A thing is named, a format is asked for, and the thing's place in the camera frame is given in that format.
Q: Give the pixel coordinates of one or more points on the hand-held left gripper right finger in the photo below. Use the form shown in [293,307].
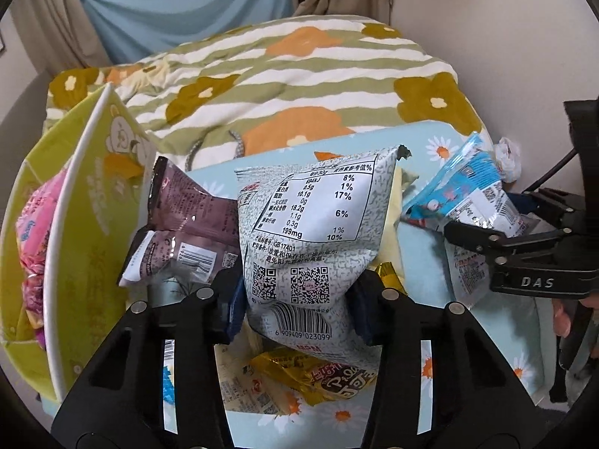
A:
[362,308]

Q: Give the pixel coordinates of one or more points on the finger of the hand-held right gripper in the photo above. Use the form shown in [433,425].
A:
[552,206]
[468,236]

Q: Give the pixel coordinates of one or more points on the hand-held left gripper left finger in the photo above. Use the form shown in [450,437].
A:
[231,308]

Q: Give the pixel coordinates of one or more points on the blue white snack packet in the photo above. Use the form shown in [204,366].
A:
[472,187]

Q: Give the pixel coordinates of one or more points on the grey white snack packet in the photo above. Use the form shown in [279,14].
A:
[318,224]

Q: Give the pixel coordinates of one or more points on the green cardboard box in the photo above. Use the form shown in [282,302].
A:
[107,173]

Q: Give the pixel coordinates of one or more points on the purple snack packet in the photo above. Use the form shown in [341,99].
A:
[41,334]

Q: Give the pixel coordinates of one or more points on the pink strawberry snack packet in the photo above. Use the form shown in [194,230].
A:
[40,206]

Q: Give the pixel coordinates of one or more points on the person's right hand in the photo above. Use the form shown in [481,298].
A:
[560,318]

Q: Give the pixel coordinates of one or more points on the white black-text snack packet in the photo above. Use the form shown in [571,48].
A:
[472,273]

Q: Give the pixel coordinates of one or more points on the white plastic bag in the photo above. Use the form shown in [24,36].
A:
[507,156]

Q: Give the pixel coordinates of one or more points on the cream orange snack packet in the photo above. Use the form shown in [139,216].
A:
[401,206]

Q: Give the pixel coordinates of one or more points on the brown snack packet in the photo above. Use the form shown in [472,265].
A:
[187,206]
[173,257]

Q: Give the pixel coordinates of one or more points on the yellow snack packet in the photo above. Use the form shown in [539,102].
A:
[318,374]

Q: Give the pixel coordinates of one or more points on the small blue snack packet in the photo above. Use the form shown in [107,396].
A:
[167,383]

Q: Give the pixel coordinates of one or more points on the green striped floral blanket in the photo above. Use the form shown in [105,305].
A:
[290,75]

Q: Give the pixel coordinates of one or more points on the blue cloth under window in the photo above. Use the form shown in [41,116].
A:
[187,9]

